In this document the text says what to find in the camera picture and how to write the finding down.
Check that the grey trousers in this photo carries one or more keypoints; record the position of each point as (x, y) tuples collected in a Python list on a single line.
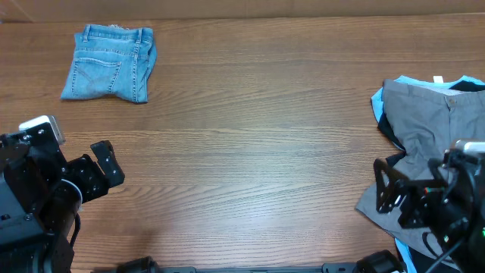
[(432, 198)]

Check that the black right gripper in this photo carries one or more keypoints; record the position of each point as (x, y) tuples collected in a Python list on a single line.
[(411, 198)]

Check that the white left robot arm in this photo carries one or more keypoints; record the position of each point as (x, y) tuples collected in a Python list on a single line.
[(41, 195)]

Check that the light blue shirt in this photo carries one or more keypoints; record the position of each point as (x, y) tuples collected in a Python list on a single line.
[(417, 246)]

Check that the light blue denim jeans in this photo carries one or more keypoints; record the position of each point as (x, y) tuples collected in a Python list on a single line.
[(111, 61)]

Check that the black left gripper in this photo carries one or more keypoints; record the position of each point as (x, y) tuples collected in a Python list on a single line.
[(96, 184)]

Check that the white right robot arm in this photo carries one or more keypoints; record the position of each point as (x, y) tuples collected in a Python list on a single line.
[(450, 204)]

